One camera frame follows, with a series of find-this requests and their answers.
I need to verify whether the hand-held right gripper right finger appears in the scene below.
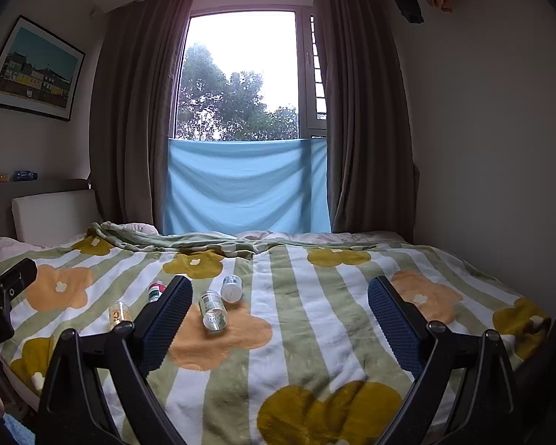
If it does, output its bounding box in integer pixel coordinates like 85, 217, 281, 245
367, 277, 526, 445

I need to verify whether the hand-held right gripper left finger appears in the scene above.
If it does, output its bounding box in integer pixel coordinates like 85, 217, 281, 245
36, 276, 194, 445

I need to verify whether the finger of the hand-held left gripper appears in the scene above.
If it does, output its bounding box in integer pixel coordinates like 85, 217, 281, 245
0, 258, 38, 298

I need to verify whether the clear cup orange print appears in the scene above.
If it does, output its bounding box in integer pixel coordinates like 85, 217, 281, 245
108, 301, 131, 332

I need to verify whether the bottle with green label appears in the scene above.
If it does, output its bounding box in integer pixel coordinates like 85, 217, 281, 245
198, 290, 228, 333

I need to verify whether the white headboard cushion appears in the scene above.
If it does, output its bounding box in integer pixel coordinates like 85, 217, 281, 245
12, 190, 103, 244

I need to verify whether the bottle with white cap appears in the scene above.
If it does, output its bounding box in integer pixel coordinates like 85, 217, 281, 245
221, 275, 244, 303

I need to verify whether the floral striped blanket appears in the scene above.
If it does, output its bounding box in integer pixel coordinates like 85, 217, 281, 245
0, 221, 552, 445

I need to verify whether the pale pink bed sheet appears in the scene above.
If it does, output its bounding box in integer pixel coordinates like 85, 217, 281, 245
120, 224, 406, 247

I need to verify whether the light blue cloth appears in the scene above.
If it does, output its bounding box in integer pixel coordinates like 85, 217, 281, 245
163, 136, 332, 235

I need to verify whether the brown curtain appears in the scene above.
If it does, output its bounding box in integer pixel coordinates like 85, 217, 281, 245
89, 0, 195, 235
315, 0, 415, 242

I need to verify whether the window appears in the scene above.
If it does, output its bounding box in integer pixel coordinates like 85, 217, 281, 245
171, 0, 329, 142

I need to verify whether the framed wall picture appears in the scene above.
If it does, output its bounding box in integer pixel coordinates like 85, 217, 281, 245
0, 15, 86, 122

